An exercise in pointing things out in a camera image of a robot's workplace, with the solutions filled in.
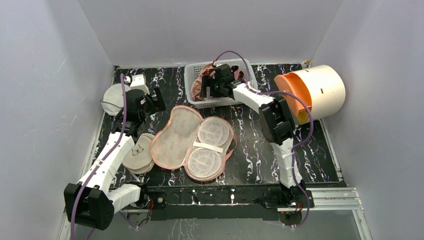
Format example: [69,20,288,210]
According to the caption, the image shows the peach patterned mesh laundry bag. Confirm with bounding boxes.
[150,105,237,182]

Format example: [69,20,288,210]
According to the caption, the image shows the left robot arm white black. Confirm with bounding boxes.
[64,87,166,230]

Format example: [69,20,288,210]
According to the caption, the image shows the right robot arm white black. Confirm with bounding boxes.
[200,63,307,209]

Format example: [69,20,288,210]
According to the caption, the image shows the pink bra black trim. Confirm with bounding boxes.
[230,65,246,83]

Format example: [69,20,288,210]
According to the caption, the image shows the round white mesh laundry bag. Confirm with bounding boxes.
[100,84,124,116]

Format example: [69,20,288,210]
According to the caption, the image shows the pink satin garment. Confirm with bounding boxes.
[190,63,215,102]

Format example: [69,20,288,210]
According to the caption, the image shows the white plastic basket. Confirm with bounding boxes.
[184,58,258,109]

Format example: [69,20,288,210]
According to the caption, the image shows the white orange toy washing drum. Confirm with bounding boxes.
[274,65,346,120]

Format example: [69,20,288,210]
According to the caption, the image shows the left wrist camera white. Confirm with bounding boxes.
[124,73,150,95]

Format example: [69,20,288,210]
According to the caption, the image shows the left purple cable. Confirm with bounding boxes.
[69,73,140,240]

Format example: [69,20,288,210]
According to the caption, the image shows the purple cable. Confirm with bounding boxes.
[69,73,140,240]
[211,50,315,229]

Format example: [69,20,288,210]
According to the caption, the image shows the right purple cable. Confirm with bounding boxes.
[211,50,315,229]

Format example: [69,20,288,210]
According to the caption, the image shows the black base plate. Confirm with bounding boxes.
[147,184,296,221]

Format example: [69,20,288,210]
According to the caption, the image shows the aluminium frame rail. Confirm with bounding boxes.
[56,109,372,240]

